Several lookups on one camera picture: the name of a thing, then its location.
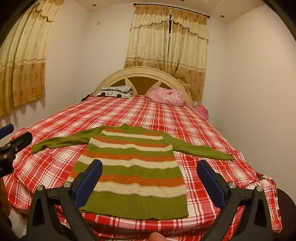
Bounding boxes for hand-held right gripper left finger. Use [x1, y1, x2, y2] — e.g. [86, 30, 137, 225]
[25, 159, 103, 241]

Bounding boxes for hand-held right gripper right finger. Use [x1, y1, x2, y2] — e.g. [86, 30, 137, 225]
[196, 159, 273, 241]

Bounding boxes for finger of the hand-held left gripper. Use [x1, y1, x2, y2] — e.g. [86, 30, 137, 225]
[9, 132, 33, 152]
[0, 123, 15, 138]

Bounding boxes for green orange striped sweater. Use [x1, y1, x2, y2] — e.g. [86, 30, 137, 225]
[31, 123, 236, 220]

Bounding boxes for person's left forearm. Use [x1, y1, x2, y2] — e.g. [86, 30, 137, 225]
[0, 178, 11, 217]

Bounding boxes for person's right hand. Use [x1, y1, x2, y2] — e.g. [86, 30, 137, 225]
[148, 232, 166, 241]

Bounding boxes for red plaid bed sheet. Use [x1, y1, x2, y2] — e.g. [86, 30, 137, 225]
[4, 95, 283, 241]

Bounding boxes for wide beige floral curtain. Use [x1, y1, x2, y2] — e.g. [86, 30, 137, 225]
[0, 0, 64, 118]

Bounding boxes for small pink cloth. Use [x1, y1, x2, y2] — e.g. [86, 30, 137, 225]
[195, 104, 209, 120]

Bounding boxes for dark round furniture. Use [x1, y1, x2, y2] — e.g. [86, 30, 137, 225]
[275, 187, 296, 241]

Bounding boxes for grey white patterned pillow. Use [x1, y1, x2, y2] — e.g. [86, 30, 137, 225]
[96, 85, 134, 99]

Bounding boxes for pink pillow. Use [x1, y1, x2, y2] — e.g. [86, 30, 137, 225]
[146, 87, 187, 107]

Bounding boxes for cream wooden headboard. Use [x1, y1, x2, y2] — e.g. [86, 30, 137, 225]
[94, 66, 195, 108]

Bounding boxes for beige floral curtain panel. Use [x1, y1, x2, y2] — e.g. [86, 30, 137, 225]
[124, 5, 172, 70]
[169, 8, 209, 100]

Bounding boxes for dark curtain rod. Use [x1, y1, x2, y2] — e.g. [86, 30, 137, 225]
[133, 3, 210, 18]

